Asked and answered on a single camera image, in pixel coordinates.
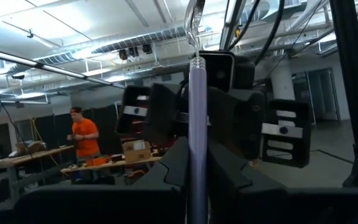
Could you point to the black upright rig post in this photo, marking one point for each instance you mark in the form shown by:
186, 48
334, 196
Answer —
353, 77

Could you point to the orange tool case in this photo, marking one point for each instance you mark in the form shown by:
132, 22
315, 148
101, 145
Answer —
96, 161

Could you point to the glass double door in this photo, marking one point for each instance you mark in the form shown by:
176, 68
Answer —
319, 93

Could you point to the long ceiling light rail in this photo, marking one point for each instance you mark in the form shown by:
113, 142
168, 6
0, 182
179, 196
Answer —
57, 69

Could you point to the plain cardboard box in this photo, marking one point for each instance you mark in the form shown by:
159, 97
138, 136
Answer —
30, 147

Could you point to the black ceiling spotlight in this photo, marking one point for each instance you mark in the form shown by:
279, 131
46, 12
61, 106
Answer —
147, 48
123, 54

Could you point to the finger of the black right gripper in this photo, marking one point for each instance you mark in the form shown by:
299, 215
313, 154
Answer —
166, 115
238, 124

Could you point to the ribbed silver ceiling duct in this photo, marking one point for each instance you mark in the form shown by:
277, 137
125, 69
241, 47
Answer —
141, 40

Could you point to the black curtain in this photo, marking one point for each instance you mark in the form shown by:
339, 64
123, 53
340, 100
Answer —
54, 130

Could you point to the person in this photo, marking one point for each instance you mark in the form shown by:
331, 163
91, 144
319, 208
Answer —
85, 137

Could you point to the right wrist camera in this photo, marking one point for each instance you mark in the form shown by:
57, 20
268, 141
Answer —
219, 73

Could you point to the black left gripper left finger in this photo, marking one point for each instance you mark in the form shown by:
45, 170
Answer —
104, 205

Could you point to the wooden workbench grey legs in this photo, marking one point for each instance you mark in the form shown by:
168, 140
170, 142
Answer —
26, 156

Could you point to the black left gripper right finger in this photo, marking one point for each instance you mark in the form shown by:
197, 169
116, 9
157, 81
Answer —
275, 205

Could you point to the cardboard box with label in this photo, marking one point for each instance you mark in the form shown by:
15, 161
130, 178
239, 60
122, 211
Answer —
135, 152

